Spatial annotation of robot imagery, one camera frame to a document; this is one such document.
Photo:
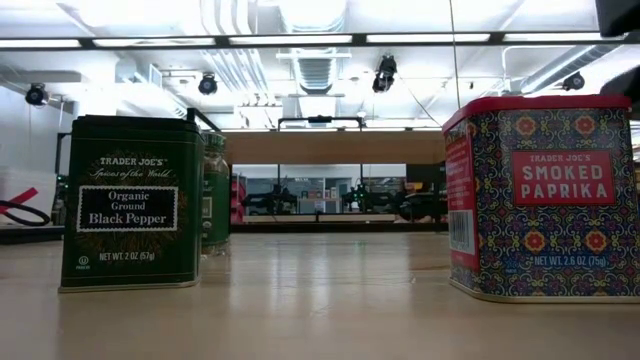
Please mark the green-lidded oregano jar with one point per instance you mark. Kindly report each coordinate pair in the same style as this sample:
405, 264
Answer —
216, 200

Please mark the dark green black pepper tin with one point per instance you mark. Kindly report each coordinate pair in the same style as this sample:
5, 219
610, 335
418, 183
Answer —
131, 205

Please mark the red-lidded smoked paprika tin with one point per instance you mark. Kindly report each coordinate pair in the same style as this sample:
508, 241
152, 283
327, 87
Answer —
550, 200

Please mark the black rig crossbar with lights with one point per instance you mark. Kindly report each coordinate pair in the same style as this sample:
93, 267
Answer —
300, 39

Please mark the black ceiling spotlight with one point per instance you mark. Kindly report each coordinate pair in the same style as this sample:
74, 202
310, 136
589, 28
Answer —
36, 95
573, 82
208, 84

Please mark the red tape strip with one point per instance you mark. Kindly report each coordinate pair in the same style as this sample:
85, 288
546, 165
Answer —
22, 197

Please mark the wooden shelf with black frame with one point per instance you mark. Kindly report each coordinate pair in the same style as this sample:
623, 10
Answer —
335, 147

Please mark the black rig camera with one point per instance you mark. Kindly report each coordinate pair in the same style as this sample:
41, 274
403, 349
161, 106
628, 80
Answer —
385, 74

